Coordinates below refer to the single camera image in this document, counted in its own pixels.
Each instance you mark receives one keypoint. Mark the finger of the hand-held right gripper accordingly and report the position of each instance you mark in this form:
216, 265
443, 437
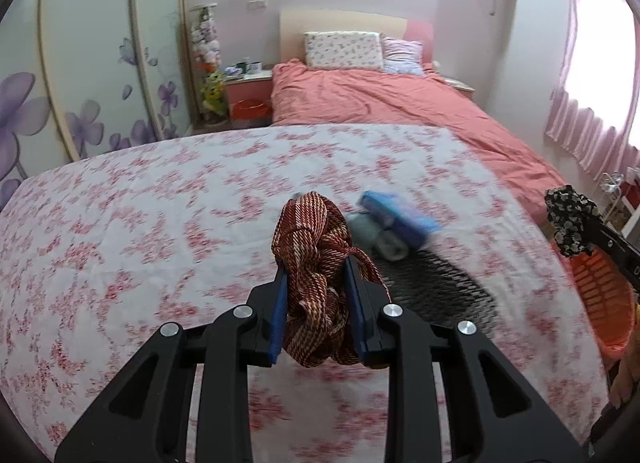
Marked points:
617, 250

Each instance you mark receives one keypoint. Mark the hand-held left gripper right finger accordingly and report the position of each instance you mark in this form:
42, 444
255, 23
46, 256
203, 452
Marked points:
357, 313

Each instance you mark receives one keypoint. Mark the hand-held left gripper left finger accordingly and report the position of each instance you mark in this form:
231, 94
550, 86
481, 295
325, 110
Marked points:
279, 323

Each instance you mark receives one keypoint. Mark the orange laundry basket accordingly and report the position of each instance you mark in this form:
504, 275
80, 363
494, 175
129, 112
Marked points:
600, 293

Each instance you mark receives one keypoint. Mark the black floral cloth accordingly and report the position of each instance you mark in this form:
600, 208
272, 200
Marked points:
565, 223

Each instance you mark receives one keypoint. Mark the red plaid cloth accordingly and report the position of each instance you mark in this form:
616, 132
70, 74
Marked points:
310, 243

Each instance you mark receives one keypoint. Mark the black mesh net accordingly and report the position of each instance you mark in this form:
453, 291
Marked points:
440, 288

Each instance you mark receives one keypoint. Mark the pink curtain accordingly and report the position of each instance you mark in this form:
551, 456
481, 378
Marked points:
575, 118

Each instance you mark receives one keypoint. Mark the pink floral tablecloth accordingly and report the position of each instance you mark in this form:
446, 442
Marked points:
150, 243

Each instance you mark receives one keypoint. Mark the salmon duvet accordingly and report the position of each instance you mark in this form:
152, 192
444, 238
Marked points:
400, 108

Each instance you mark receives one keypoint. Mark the small orange bin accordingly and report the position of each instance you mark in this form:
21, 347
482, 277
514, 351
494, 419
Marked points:
250, 113

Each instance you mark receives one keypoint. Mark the pink nightstand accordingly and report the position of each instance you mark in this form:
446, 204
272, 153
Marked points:
250, 90
460, 88

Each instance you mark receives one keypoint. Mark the pink striped pillow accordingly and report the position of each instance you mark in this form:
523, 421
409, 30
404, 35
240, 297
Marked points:
402, 55

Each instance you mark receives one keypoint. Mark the white floral pillow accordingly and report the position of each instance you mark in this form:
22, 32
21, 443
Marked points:
345, 50

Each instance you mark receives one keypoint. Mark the clear tube of plush toys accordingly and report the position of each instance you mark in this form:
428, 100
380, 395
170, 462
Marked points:
207, 43

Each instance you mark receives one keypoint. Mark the cream and pink headboard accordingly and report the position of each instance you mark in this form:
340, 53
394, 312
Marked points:
340, 23

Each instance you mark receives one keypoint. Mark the wardrobe with purple flowers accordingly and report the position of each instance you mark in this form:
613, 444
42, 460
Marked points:
90, 43

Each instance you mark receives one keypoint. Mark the white wall socket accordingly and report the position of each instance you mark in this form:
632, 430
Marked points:
256, 4

